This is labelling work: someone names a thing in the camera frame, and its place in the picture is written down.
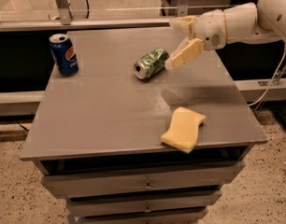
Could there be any metal rail frame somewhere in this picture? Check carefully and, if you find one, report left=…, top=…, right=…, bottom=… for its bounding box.
left=0, top=0, right=286, bottom=33

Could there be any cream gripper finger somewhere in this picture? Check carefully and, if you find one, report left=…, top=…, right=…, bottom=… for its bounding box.
left=169, top=15, right=197, bottom=37
left=164, top=37, right=205, bottom=70

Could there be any middle grey drawer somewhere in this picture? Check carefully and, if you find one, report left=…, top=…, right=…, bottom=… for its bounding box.
left=67, top=190, right=222, bottom=217

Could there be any grey drawer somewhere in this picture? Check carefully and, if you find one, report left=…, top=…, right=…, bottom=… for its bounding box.
left=82, top=208, right=207, bottom=224
left=42, top=161, right=245, bottom=198
left=67, top=190, right=222, bottom=217

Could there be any green soda can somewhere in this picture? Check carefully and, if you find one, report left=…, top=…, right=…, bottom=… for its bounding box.
left=134, top=48, right=169, bottom=79

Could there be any yellow sponge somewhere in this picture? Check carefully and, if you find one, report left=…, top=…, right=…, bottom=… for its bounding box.
left=161, top=107, right=207, bottom=153

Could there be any grey drawer cabinet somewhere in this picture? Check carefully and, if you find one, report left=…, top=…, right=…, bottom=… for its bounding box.
left=19, top=25, right=269, bottom=224

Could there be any white cable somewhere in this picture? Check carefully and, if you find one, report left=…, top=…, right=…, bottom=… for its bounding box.
left=247, top=42, right=286, bottom=108

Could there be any top grey drawer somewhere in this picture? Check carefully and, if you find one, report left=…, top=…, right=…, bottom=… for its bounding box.
left=42, top=161, right=245, bottom=198

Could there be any bottom grey drawer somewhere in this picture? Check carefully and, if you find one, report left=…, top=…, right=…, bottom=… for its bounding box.
left=82, top=208, right=207, bottom=224

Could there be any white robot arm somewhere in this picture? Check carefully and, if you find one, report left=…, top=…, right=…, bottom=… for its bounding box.
left=164, top=0, right=286, bottom=70

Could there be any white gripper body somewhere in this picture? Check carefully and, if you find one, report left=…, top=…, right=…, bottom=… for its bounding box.
left=193, top=9, right=226, bottom=51

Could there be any blue Pepsi can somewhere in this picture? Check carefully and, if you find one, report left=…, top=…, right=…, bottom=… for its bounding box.
left=49, top=34, right=79, bottom=77

